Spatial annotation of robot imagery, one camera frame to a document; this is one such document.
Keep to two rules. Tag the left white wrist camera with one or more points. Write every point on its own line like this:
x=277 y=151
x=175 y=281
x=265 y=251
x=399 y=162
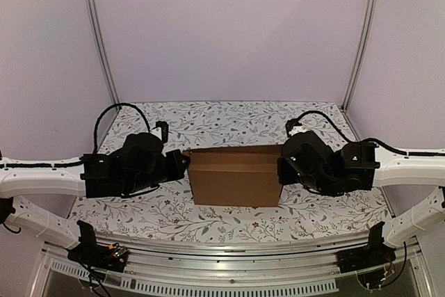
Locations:
x=160 y=132

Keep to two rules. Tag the brown cardboard box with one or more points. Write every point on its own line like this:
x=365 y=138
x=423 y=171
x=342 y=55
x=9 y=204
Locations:
x=244 y=176

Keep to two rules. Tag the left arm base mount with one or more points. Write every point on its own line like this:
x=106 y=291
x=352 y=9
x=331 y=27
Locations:
x=90 y=254

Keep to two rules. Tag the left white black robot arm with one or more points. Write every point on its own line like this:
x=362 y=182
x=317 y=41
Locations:
x=139 y=167

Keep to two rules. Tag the left aluminium frame post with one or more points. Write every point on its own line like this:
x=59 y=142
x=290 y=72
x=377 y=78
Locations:
x=105 y=65

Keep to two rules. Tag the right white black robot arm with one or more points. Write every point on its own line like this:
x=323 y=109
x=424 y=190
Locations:
x=361 y=166

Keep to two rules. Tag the aluminium front rail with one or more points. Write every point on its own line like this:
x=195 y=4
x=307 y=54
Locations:
x=175 y=268

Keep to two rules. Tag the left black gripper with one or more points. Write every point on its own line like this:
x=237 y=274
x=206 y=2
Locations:
x=176 y=161

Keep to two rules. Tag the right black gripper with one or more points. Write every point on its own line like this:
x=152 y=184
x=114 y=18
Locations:
x=285 y=170

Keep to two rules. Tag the floral patterned table mat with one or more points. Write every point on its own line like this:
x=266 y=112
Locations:
x=170 y=213

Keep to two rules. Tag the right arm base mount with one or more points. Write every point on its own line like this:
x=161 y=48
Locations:
x=374 y=253

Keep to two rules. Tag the right aluminium frame post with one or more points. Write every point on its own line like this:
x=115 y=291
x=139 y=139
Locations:
x=359 y=54

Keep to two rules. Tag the aluminium frame post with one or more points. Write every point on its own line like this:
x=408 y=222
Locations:
x=105 y=65
x=359 y=54

